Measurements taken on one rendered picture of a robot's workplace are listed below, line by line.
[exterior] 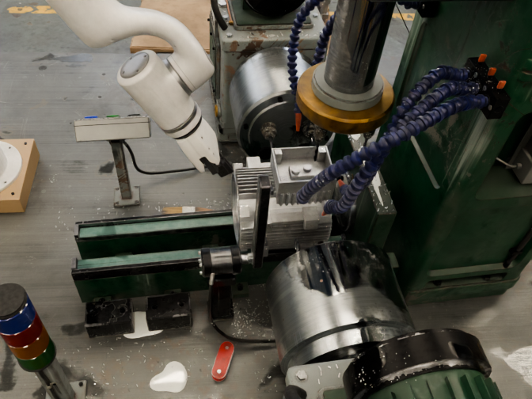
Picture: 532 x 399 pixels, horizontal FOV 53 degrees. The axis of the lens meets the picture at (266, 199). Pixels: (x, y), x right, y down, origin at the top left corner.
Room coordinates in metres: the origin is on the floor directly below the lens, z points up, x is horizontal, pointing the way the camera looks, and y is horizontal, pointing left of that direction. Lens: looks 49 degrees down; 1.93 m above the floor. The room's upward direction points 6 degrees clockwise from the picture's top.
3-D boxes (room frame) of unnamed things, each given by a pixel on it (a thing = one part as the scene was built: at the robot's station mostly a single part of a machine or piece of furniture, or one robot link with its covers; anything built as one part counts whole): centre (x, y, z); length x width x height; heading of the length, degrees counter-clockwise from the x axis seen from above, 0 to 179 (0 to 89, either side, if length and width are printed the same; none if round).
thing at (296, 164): (0.78, -0.07, 1.11); 0.12 x 0.11 x 0.07; 103
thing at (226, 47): (1.37, 0.06, 0.99); 0.35 x 0.31 x 0.37; 14
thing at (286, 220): (0.78, -0.03, 1.02); 0.20 x 0.19 x 0.19; 103
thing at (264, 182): (0.63, 0.01, 1.12); 0.04 x 0.03 x 0.26; 104
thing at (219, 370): (0.49, 0.06, 0.81); 0.09 x 0.03 x 0.02; 170
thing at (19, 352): (0.37, 0.36, 1.10); 0.06 x 0.06 x 0.04
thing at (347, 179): (0.81, -0.17, 1.02); 0.15 x 0.02 x 0.15; 14
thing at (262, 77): (1.13, 0.00, 1.04); 0.37 x 0.25 x 0.25; 14
